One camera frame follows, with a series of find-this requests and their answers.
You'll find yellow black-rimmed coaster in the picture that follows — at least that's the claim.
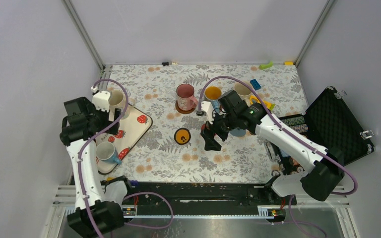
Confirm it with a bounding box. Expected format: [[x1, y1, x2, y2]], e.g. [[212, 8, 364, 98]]
[[173, 128, 191, 145]]

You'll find cream mug with handle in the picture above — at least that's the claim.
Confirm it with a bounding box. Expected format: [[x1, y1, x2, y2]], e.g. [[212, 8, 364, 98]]
[[234, 81, 253, 105]]

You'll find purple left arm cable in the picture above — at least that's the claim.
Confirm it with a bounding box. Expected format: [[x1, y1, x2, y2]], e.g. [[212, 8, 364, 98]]
[[77, 78, 175, 238]]

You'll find blue-grey round coaster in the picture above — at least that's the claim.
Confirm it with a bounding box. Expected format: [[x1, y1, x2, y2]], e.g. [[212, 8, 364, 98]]
[[229, 128, 246, 137]]

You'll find brown wooden coaster top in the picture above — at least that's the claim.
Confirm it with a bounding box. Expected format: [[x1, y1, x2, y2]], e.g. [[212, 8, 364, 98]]
[[175, 101, 195, 115]]

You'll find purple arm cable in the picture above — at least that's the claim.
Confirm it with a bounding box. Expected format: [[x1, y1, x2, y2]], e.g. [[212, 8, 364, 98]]
[[197, 76, 359, 237], [77, 78, 175, 238]]

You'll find white mushroom pattern tray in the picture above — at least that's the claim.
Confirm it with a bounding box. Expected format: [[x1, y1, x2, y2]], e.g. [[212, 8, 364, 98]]
[[95, 107, 152, 161]]

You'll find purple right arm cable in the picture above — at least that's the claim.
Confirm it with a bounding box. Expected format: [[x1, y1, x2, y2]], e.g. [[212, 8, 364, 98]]
[[197, 76, 359, 237]]

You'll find yellow toy shape sorter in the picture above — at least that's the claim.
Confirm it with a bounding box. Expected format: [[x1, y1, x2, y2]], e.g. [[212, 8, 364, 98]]
[[249, 95, 275, 111]]

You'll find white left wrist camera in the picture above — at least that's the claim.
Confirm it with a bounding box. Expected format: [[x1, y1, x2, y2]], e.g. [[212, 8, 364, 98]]
[[92, 91, 111, 112]]

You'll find blue mug yellow inside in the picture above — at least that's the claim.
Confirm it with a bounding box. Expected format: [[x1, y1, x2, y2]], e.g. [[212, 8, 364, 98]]
[[204, 86, 222, 114]]

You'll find blue toy brick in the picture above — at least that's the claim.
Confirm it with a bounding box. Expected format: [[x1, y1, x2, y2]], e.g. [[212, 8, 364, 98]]
[[250, 79, 261, 90]]

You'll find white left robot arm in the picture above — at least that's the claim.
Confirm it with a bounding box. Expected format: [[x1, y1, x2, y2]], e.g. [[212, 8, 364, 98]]
[[60, 97, 124, 238]]

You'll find floral tablecloth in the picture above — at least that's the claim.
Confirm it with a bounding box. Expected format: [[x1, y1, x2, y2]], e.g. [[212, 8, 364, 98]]
[[99, 64, 308, 183]]

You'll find black poker chip case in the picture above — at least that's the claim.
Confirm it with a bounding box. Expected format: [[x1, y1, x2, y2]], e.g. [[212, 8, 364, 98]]
[[280, 86, 375, 166]]

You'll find green plastic block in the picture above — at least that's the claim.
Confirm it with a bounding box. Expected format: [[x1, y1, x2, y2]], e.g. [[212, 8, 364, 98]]
[[258, 61, 274, 70]]

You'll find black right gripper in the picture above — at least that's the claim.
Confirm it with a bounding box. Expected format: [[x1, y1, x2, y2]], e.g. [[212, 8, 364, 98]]
[[200, 108, 238, 151]]

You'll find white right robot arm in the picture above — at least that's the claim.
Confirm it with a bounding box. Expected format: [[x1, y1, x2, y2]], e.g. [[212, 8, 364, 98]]
[[197, 90, 344, 204]]

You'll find pink mug dark rim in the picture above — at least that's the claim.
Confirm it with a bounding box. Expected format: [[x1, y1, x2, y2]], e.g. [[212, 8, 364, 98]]
[[176, 84, 198, 112]]

